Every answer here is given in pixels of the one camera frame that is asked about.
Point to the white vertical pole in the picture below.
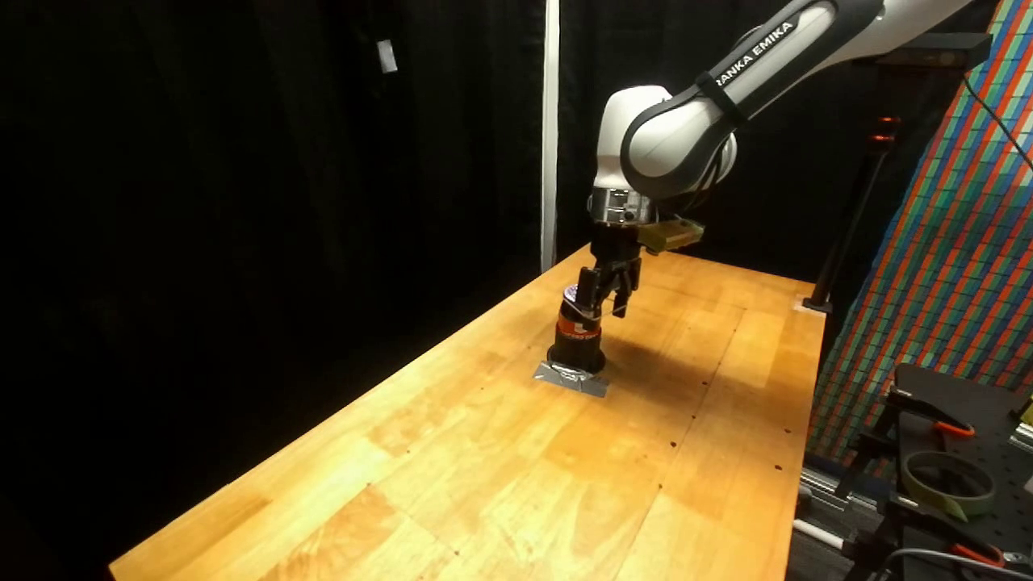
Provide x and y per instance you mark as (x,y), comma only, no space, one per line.
(549,134)

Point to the orange handled clamp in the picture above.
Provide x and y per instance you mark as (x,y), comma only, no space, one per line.
(952,431)

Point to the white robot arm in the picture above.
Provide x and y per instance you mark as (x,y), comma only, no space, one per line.
(655,144)

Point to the grey tape patch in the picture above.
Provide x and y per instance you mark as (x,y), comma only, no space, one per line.
(571,380)

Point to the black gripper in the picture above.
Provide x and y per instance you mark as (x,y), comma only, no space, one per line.
(615,251)

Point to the black perforated side table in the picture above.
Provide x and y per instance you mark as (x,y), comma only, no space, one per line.
(1001,447)

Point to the roll of masking tape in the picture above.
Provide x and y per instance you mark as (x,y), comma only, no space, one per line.
(949,483)

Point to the colourful striped panel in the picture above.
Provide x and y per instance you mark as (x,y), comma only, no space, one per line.
(952,277)

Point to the brown paper cup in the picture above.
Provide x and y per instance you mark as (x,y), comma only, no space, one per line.
(577,338)

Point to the black tripod stand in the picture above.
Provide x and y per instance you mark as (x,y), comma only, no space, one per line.
(887,134)

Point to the small white tag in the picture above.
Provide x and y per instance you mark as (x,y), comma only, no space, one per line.
(385,58)

